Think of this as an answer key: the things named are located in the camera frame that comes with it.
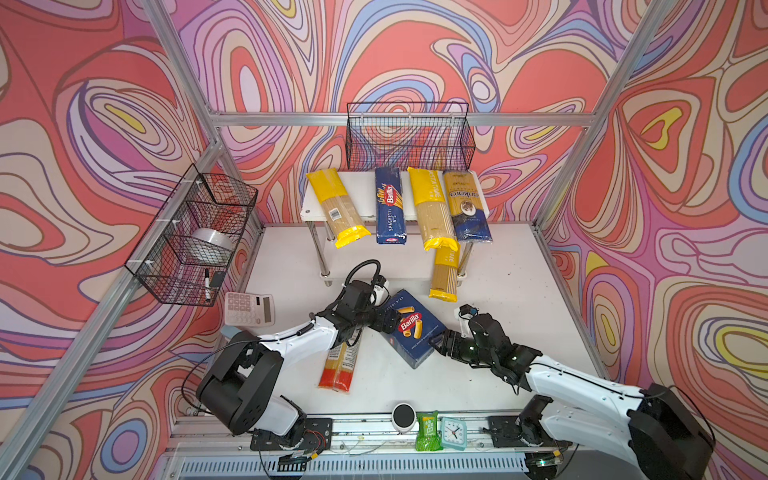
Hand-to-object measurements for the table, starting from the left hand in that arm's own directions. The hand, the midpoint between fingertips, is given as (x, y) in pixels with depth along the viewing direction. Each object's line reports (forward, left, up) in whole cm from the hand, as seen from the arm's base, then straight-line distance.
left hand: (392, 309), depth 88 cm
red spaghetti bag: (-17, +16, -6) cm, 24 cm away
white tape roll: (+3, +44, +25) cm, 51 cm away
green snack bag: (-32, -8, -8) cm, 34 cm away
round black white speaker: (-28, -2, -3) cm, 28 cm away
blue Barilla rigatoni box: (-9, -5, 0) cm, 10 cm away
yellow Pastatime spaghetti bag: (+13, -17, +1) cm, 22 cm away
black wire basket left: (+17, +51, +27) cm, 60 cm away
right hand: (-11, -12, -2) cm, 17 cm away
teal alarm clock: (-31, -15, -5) cm, 35 cm away
